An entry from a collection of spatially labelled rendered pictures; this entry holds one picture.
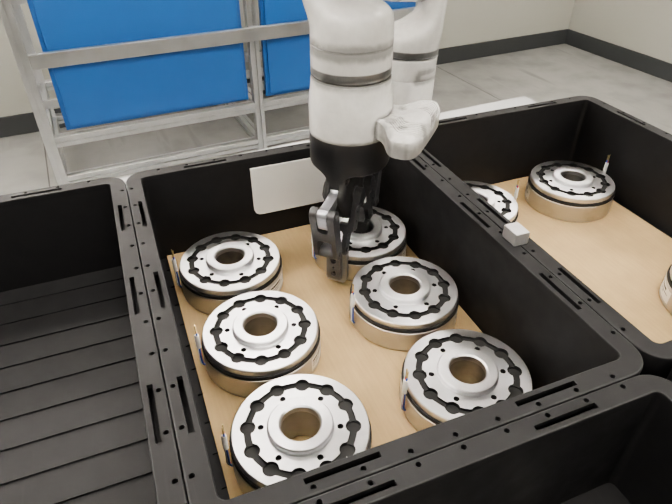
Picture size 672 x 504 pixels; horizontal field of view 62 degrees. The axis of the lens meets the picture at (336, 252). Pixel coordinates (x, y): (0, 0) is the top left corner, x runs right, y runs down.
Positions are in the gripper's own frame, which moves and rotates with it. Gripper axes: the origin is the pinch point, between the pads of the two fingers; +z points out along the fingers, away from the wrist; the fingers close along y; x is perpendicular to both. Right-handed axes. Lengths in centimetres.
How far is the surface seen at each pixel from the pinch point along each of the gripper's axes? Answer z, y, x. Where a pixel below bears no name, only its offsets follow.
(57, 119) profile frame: 73, -136, -205
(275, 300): -0.8, 10.8, -3.0
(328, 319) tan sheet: 2.1, 8.4, 1.3
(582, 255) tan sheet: 2.1, -12.2, 23.4
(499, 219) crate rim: -7.9, 0.1, 14.6
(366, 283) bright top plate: -0.7, 5.0, 3.9
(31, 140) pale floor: 85, -132, -222
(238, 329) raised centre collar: -1.6, 16.1, -3.7
